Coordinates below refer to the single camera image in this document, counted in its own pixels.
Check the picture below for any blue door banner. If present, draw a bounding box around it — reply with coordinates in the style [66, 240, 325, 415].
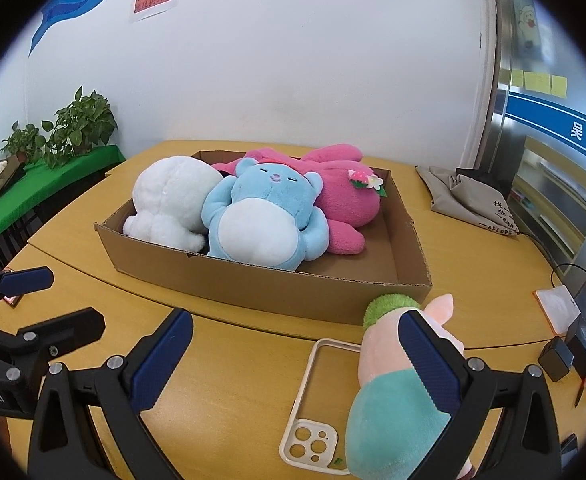
[505, 89, 586, 173]

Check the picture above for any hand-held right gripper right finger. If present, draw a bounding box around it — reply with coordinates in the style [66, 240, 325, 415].
[397, 310, 562, 480]

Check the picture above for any pink rabbit plush toy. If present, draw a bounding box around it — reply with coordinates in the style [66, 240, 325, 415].
[210, 143, 389, 261]

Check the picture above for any brown cardboard box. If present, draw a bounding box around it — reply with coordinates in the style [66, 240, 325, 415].
[94, 149, 433, 326]

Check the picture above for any white pad on table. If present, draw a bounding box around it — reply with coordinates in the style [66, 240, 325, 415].
[535, 284, 579, 334]

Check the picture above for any pink pig plush green hat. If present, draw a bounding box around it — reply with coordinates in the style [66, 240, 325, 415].
[346, 293, 475, 480]

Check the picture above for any small green potted plant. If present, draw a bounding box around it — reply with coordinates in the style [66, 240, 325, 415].
[0, 120, 46, 164]

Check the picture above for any green table cloth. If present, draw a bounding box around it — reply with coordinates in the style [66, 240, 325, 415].
[0, 144, 126, 257]

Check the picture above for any sheep picture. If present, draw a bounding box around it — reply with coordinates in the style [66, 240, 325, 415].
[515, 2, 540, 52]

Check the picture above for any blue wall decal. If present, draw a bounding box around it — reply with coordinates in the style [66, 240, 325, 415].
[27, 0, 160, 57]

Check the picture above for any large green potted plant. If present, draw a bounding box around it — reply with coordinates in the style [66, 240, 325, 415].
[42, 85, 119, 169]

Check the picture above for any blue bear plush toy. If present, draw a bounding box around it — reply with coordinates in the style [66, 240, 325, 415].
[201, 156, 330, 271]

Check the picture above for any black power adapter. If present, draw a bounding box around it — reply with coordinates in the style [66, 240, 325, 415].
[538, 337, 574, 382]

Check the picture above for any black phone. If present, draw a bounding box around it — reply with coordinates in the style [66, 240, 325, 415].
[560, 434, 579, 467]

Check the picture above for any red wall sign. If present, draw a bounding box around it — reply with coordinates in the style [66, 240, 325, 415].
[131, 0, 180, 24]

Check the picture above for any beige phone case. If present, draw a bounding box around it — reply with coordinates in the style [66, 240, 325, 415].
[279, 338, 365, 476]

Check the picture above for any white plush toy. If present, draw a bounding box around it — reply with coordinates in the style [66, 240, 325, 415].
[122, 156, 224, 252]

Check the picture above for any black cable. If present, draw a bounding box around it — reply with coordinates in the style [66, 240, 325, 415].
[550, 262, 586, 293]

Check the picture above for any grey cloth bag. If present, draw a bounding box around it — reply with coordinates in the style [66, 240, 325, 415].
[415, 163, 522, 234]

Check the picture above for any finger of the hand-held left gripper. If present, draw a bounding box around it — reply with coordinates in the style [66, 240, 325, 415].
[0, 268, 56, 317]
[0, 307, 106, 365]

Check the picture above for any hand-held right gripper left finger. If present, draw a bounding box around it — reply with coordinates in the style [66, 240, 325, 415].
[28, 307, 195, 480]

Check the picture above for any black device box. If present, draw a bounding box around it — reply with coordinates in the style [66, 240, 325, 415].
[566, 316, 586, 379]

